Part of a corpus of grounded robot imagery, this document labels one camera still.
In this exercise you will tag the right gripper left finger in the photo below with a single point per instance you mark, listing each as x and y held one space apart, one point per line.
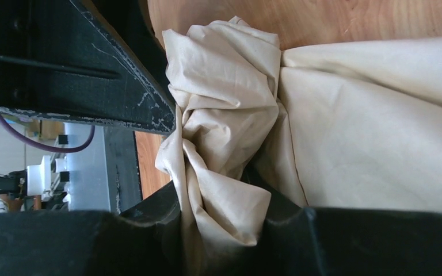
88 62

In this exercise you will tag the beige folding umbrella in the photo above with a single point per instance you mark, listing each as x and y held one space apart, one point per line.
354 124

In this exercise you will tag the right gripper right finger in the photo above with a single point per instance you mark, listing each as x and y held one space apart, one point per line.
146 240

